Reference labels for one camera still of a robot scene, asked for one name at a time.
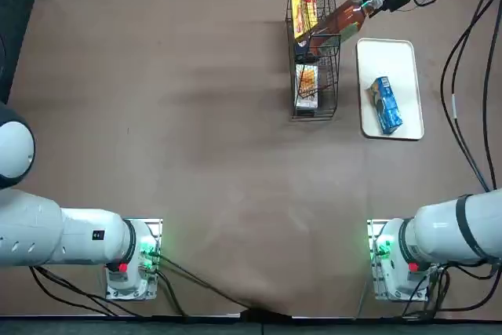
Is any blue Oreo cookie box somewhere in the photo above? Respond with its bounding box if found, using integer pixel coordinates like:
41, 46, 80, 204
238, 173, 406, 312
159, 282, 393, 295
368, 75, 404, 136

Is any yellow wafer box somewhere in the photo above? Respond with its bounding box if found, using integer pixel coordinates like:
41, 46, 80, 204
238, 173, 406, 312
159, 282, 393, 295
290, 0, 319, 44

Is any white cracker box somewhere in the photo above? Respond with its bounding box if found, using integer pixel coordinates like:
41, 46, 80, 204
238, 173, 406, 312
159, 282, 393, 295
294, 63, 320, 111

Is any black cable with white tag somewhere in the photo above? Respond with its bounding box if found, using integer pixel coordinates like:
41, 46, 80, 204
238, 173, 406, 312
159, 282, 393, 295
441, 0, 502, 193

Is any cream plastic tray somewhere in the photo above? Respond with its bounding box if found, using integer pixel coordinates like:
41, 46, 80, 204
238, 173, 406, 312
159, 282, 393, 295
355, 37, 425, 140

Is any dark chocolate cookie box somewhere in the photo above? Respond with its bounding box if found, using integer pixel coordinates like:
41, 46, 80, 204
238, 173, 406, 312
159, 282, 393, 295
294, 35, 315, 62

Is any black base cable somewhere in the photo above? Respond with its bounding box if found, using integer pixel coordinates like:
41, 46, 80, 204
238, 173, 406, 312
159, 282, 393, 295
155, 252, 293, 319

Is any black wire shelf rack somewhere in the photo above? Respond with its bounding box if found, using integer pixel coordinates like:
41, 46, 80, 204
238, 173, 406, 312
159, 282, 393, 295
284, 0, 342, 122

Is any brown tea bottle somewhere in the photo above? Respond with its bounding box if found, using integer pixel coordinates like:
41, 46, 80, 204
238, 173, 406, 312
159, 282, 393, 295
309, 0, 384, 57

